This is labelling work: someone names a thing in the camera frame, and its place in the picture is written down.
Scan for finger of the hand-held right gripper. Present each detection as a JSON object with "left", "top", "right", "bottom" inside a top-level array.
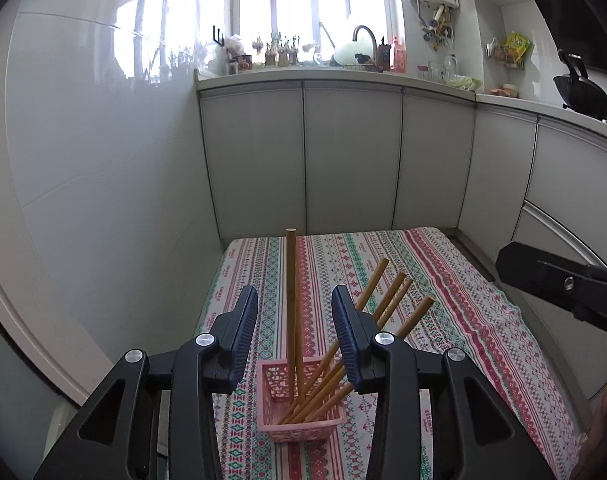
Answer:
[{"left": 496, "top": 241, "right": 607, "bottom": 317}]

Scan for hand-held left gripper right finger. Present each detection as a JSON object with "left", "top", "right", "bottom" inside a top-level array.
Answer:
[{"left": 331, "top": 285, "right": 557, "bottom": 480}]

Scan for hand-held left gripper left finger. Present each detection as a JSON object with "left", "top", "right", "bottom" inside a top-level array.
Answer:
[{"left": 33, "top": 285, "right": 259, "bottom": 480}]

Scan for long brown chopstick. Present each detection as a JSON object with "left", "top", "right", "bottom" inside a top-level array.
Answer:
[
  {"left": 280, "top": 272, "right": 407, "bottom": 424},
  {"left": 296, "top": 257, "right": 391, "bottom": 413},
  {"left": 303, "top": 296, "right": 436, "bottom": 421},
  {"left": 286, "top": 228, "right": 307, "bottom": 402},
  {"left": 288, "top": 278, "right": 415, "bottom": 424}
]

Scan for pink perforated utensil basket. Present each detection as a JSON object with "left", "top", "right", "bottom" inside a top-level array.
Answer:
[{"left": 256, "top": 357, "right": 348, "bottom": 444}]

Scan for patterned striped tablecloth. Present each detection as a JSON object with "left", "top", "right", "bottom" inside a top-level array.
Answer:
[{"left": 193, "top": 226, "right": 584, "bottom": 480}]

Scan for white kitchen cabinets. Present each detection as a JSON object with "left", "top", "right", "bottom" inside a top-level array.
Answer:
[{"left": 196, "top": 80, "right": 607, "bottom": 401}]

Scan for black wok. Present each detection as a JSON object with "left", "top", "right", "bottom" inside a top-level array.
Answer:
[{"left": 553, "top": 49, "right": 607, "bottom": 121}]

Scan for green cabbage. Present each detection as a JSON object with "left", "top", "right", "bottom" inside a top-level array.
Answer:
[{"left": 448, "top": 74, "right": 483, "bottom": 92}]

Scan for yellow snack bag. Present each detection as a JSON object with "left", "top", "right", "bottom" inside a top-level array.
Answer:
[{"left": 501, "top": 31, "right": 532, "bottom": 64}]

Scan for frosted glass sliding door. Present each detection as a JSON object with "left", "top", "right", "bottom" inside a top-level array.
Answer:
[{"left": 0, "top": 245, "right": 115, "bottom": 480}]

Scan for orange detergent bottle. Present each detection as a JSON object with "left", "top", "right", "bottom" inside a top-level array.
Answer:
[{"left": 391, "top": 36, "right": 409, "bottom": 72}]

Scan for black range hood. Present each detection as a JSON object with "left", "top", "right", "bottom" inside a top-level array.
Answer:
[{"left": 503, "top": 0, "right": 607, "bottom": 79}]

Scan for white kitchen countertop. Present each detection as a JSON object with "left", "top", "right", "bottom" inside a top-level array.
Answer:
[{"left": 193, "top": 62, "right": 607, "bottom": 132}]

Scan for water heater pipes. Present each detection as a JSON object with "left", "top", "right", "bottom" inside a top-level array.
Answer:
[{"left": 415, "top": 0, "right": 457, "bottom": 52}]

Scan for curved metal faucet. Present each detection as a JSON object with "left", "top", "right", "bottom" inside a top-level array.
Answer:
[{"left": 352, "top": 25, "right": 379, "bottom": 69}]

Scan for row of windowsill ornaments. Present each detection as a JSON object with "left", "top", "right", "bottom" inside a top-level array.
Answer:
[{"left": 252, "top": 32, "right": 305, "bottom": 68}]

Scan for kitchen window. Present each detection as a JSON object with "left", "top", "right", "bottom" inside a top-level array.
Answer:
[{"left": 228, "top": 0, "right": 405, "bottom": 64}]

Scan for wire wall rack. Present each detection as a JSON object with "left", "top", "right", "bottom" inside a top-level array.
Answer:
[{"left": 485, "top": 35, "right": 533, "bottom": 69}]

